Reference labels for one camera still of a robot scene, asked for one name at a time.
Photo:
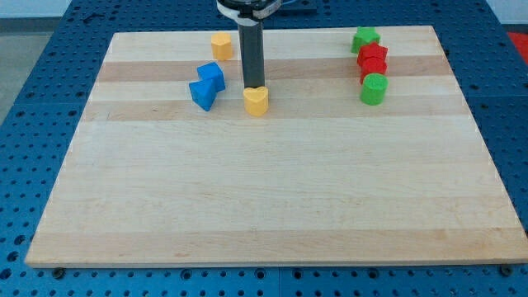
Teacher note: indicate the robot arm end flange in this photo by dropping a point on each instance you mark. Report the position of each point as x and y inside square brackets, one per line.
[255, 10]

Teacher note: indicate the blue triangle block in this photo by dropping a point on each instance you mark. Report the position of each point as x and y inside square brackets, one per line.
[203, 93]

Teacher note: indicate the yellow heart block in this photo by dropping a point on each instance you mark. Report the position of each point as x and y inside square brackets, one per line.
[256, 100]

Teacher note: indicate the wooden board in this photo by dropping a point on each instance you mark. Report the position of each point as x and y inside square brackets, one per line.
[322, 179]

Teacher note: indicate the blue cube block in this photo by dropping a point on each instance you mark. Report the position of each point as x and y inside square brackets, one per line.
[214, 72]

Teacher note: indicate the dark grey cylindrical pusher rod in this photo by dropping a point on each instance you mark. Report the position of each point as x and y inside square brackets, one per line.
[252, 55]

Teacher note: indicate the yellow hexagon block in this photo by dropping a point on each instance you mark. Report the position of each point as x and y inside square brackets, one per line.
[221, 45]

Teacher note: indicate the green cylinder block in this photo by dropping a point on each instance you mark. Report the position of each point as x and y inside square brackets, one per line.
[374, 88]

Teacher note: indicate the red cylinder block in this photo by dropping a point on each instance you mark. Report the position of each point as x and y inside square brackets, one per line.
[372, 65]

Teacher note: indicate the red star block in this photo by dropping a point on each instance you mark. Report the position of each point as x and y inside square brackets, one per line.
[372, 50]

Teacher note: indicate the green star block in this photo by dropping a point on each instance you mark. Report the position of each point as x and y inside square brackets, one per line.
[364, 36]

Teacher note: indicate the red object at right edge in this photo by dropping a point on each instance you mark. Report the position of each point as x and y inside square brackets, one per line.
[520, 41]

